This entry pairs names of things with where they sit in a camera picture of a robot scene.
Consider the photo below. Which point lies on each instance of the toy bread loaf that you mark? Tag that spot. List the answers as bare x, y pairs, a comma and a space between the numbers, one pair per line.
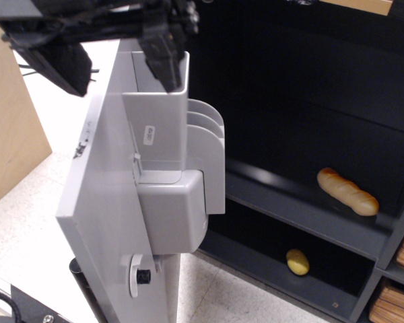
347, 192

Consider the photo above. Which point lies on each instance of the black door handle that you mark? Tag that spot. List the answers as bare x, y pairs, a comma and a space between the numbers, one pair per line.
85, 288

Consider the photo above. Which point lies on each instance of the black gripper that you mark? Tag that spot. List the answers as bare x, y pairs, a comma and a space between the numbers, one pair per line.
47, 35

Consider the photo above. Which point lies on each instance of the light wooden panel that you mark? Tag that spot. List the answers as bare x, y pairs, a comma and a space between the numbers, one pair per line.
23, 143

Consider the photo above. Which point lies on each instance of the cardboard box on top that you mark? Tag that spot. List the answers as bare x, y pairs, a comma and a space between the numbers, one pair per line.
380, 7

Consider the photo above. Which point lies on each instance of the woven basket lower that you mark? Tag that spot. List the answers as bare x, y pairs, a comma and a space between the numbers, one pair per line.
388, 305

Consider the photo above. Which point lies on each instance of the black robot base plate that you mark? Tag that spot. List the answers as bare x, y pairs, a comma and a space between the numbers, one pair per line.
32, 310

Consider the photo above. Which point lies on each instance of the grey toy fridge door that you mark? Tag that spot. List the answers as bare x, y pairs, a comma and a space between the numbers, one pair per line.
148, 171

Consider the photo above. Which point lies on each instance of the dark grey fridge cabinet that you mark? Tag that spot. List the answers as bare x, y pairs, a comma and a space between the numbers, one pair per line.
302, 88

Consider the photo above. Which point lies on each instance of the yellow toy potato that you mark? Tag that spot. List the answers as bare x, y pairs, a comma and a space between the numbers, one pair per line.
297, 262

